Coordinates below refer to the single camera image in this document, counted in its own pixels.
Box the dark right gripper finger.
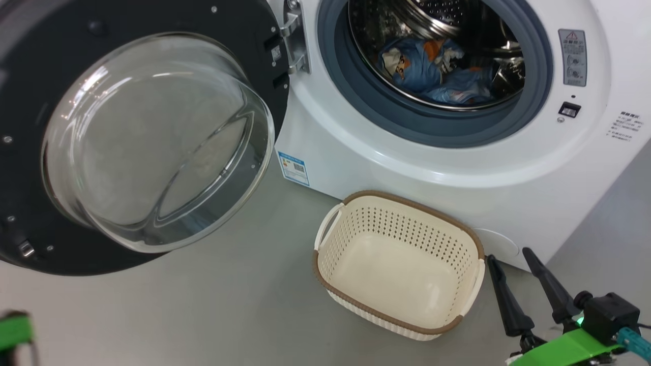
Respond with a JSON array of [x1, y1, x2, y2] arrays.
[[522, 248, 581, 326], [487, 255, 535, 337]]

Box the blue bear print garment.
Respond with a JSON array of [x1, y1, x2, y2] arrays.
[[422, 66, 496, 105]]

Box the grey warning label plate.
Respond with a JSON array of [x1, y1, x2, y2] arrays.
[[558, 29, 588, 87]]

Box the round white filter cover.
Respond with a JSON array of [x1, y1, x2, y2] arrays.
[[470, 228, 521, 265]]

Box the teal plug right camera cable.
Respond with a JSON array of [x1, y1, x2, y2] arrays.
[[617, 327, 651, 364]]

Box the blue white energy label sticker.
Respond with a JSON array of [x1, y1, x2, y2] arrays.
[[275, 149, 311, 187]]

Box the white front-load washing machine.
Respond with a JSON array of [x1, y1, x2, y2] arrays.
[[270, 0, 651, 272]]

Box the blue white orange garment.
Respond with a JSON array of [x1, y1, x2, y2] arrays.
[[380, 36, 464, 95]]

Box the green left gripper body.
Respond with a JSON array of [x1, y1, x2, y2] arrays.
[[0, 311, 39, 366]]

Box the cream perforated laundry basket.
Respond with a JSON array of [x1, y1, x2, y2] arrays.
[[312, 190, 486, 341]]

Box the washing machine glass door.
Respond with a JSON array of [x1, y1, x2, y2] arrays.
[[0, 0, 290, 277]]

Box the silver metal door hinge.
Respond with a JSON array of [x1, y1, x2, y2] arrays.
[[280, 0, 311, 75]]

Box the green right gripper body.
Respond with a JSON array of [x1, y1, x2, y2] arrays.
[[506, 328, 624, 366]]

